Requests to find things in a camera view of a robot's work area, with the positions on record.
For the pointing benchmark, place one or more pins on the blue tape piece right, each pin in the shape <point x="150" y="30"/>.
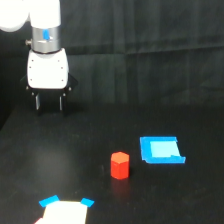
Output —
<point x="87" y="202"/>

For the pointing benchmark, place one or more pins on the blue tape piece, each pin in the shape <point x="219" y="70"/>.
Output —
<point x="43" y="203"/>
<point x="87" y="202"/>

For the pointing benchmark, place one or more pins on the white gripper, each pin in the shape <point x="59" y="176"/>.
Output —
<point x="49" y="72"/>

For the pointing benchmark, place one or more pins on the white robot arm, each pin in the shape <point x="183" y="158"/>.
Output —
<point x="44" y="17"/>

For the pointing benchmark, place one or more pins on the blue tape piece left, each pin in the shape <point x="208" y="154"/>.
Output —
<point x="43" y="203"/>

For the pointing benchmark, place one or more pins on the red hexagonal block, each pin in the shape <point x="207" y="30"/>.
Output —
<point x="120" y="162"/>

